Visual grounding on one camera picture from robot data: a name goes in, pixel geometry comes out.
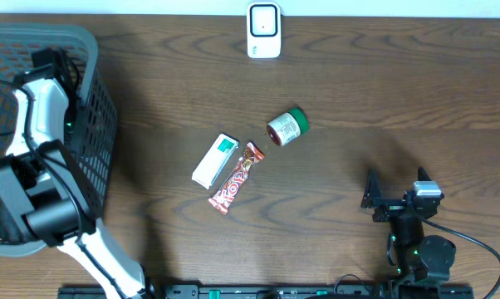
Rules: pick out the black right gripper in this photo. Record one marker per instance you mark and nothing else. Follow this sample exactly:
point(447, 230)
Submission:
point(373, 193)

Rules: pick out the green lid jar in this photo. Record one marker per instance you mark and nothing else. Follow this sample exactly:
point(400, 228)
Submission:
point(288, 126)

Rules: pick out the red chocolate bar wrapper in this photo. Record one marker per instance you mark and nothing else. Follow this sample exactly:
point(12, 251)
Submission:
point(228, 191)

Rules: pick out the white green box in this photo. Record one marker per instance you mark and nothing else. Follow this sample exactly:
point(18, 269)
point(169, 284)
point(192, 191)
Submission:
point(211, 165)

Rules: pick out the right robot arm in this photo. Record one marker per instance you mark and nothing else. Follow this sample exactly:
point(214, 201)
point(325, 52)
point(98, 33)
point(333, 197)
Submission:
point(423, 261)

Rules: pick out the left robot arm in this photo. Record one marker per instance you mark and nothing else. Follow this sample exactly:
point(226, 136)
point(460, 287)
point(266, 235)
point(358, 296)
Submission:
point(44, 194)

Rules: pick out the grey plastic shopping basket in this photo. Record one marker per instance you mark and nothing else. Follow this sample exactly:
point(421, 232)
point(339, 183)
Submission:
point(92, 140)

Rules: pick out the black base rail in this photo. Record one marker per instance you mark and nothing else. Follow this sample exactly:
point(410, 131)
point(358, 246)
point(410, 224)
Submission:
point(347, 287)

